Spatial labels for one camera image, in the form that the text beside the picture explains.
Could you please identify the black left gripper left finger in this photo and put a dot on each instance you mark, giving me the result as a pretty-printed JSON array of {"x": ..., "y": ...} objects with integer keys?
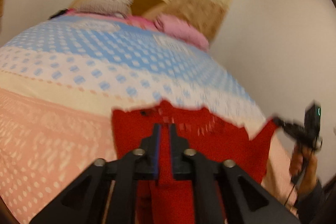
[{"x": 105, "y": 192}]

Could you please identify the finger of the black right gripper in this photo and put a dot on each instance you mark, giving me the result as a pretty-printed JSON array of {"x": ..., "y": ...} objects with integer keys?
[{"x": 292, "y": 129}]

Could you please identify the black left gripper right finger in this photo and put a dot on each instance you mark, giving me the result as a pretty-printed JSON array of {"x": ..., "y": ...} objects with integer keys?
[{"x": 222, "y": 191}]

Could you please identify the red embroidered knit sweater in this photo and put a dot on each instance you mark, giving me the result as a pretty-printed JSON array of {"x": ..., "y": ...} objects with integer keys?
[{"x": 169, "y": 200}]

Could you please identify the person right hand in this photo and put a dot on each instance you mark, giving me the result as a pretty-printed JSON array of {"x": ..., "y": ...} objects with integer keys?
[{"x": 304, "y": 161}]

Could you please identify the polka dot bed cover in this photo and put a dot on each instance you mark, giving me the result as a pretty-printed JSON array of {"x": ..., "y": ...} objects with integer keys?
[{"x": 61, "y": 80}]

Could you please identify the pink pillow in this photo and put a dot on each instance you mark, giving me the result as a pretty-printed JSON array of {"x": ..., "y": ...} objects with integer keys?
[{"x": 181, "y": 30}]

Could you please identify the black item beside bed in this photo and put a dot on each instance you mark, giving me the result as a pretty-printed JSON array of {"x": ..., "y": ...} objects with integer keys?
[{"x": 59, "y": 13}]

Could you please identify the grey striped pillow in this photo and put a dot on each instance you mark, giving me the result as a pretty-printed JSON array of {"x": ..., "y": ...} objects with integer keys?
[{"x": 105, "y": 7}]

